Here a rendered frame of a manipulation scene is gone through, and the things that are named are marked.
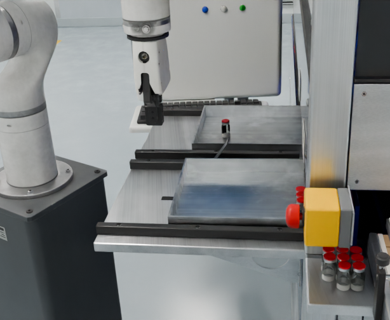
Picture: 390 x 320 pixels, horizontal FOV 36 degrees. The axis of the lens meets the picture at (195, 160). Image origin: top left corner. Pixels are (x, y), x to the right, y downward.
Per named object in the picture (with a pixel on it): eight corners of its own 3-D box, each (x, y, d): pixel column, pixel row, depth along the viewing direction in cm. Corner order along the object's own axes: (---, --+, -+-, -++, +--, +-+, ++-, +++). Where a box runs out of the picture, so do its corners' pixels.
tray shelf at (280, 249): (324, 117, 170) (324, 110, 170) (348, 260, 108) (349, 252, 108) (160, 116, 177) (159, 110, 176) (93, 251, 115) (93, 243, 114)
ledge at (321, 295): (384, 268, 106) (385, 260, 105) (396, 317, 94) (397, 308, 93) (304, 265, 108) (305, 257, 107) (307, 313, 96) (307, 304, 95)
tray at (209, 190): (334, 173, 135) (335, 159, 134) (346, 235, 112) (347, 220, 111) (186, 171, 140) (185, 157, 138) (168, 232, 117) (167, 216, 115)
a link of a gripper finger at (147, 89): (146, 97, 103) (153, 108, 109) (150, 56, 105) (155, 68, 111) (140, 96, 103) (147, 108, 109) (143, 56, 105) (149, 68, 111)
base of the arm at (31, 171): (-25, 187, 142) (-42, 115, 134) (35, 157, 156) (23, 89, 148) (30, 207, 132) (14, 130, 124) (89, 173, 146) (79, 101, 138)
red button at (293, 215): (308, 220, 100) (309, 199, 98) (309, 233, 96) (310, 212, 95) (285, 220, 101) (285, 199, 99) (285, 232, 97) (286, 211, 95)
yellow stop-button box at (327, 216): (345, 224, 101) (348, 187, 98) (350, 248, 95) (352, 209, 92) (300, 223, 102) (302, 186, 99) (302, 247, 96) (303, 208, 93)
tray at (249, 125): (326, 117, 165) (326, 105, 164) (333, 157, 142) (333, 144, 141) (204, 117, 170) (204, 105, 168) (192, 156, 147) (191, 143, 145)
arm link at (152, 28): (164, 22, 100) (166, 39, 101) (173, 11, 108) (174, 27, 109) (116, 23, 101) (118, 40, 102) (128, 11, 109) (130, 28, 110)
